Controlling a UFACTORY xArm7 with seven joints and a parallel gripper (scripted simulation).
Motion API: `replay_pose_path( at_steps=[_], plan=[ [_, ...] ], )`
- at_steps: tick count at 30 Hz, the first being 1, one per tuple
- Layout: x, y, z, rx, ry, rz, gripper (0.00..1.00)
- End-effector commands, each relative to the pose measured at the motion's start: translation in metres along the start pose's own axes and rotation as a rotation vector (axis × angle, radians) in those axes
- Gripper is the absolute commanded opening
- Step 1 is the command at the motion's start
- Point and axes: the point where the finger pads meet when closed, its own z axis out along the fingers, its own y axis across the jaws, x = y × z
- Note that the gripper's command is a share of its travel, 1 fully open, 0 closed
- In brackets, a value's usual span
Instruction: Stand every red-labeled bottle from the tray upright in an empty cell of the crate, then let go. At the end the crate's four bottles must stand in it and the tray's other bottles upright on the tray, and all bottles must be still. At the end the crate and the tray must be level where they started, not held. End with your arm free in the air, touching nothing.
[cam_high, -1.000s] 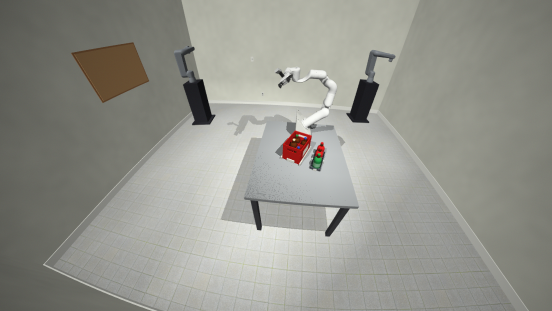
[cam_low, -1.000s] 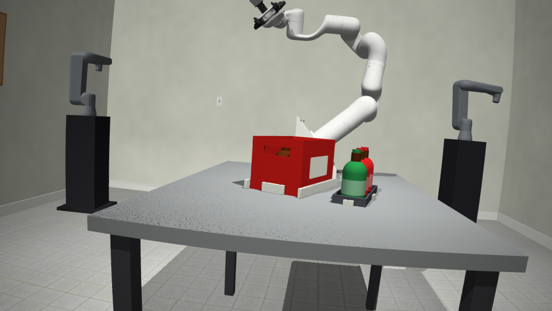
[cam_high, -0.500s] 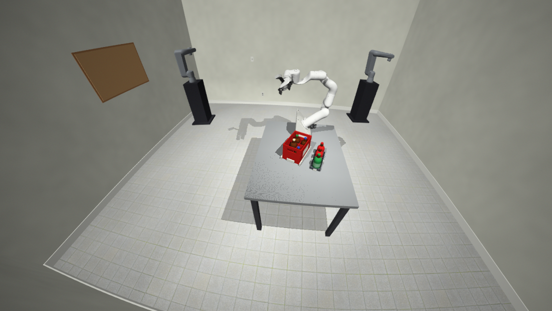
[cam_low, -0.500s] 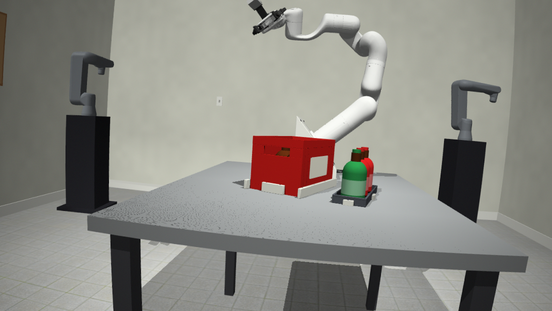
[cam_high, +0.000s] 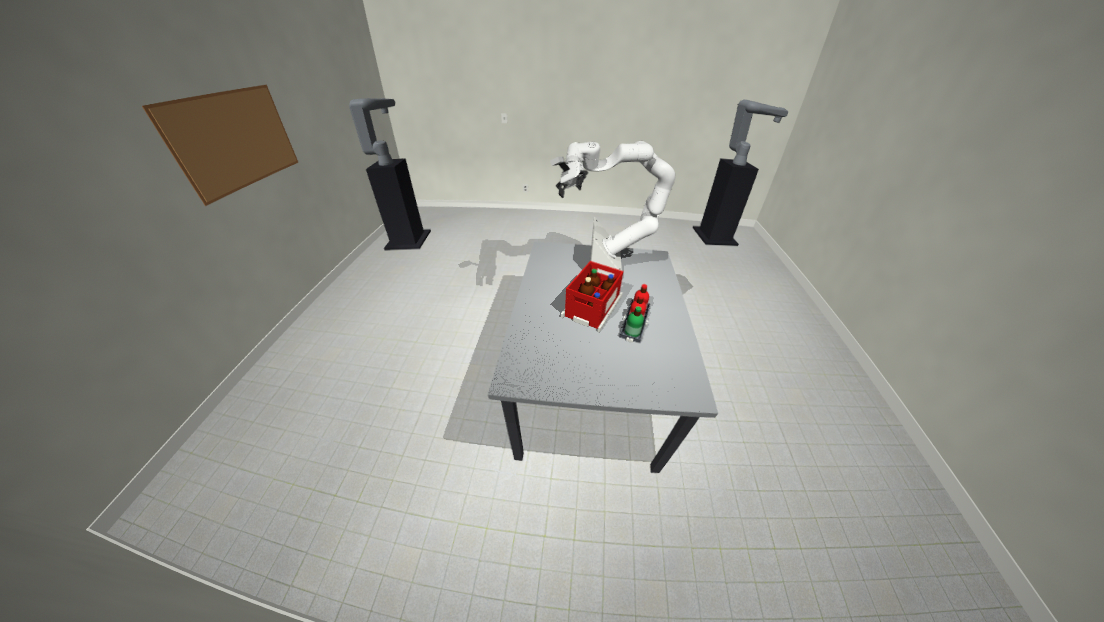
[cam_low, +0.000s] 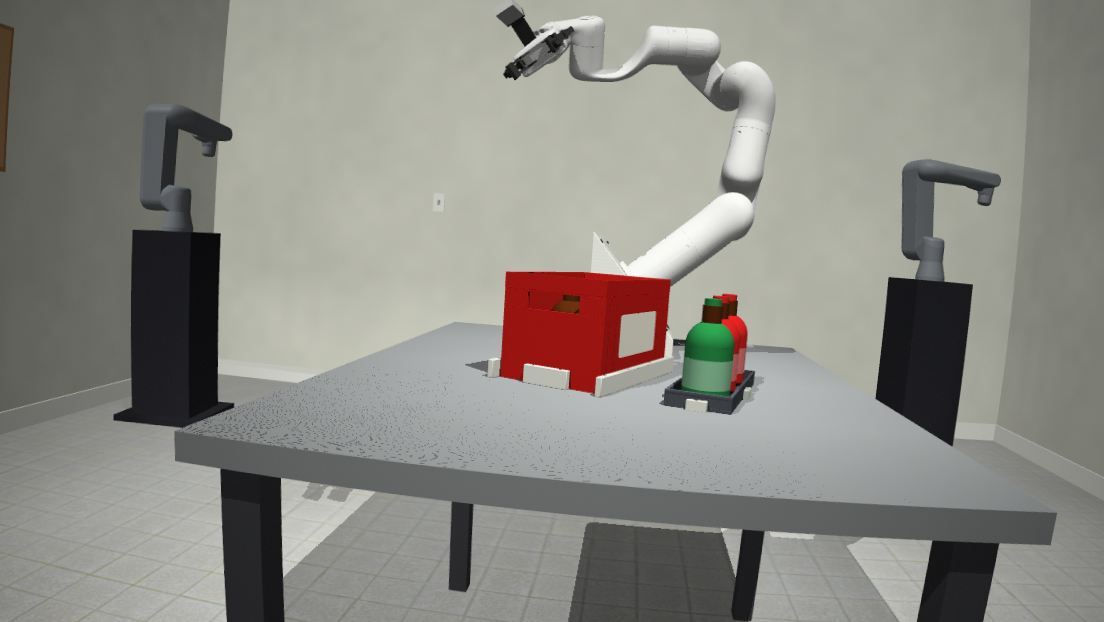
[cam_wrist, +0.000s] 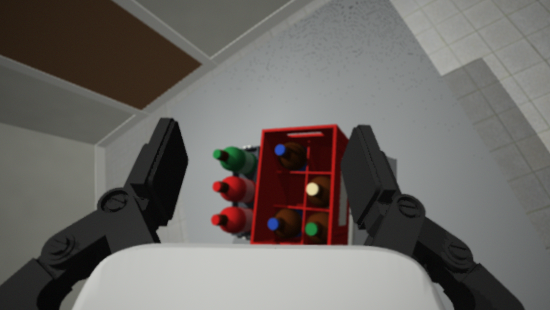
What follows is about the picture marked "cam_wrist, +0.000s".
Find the green bottle with pale green label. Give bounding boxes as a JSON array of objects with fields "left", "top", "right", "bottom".
[{"left": 213, "top": 147, "right": 257, "bottom": 175}]

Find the brown bottle with green cap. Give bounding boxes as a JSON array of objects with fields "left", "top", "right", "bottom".
[{"left": 305, "top": 212, "right": 329, "bottom": 244}]

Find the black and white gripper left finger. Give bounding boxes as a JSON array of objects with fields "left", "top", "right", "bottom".
[{"left": 0, "top": 118, "right": 188, "bottom": 310}]

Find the brown bottle with cream cap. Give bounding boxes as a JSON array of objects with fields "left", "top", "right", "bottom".
[{"left": 306, "top": 176, "right": 331, "bottom": 208}]

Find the brown bottle with blue cap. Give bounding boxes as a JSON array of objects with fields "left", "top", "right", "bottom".
[
  {"left": 275, "top": 142, "right": 308, "bottom": 172},
  {"left": 268, "top": 208, "right": 304, "bottom": 239}
]

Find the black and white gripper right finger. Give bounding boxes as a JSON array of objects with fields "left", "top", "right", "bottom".
[{"left": 340, "top": 125, "right": 525, "bottom": 310}]

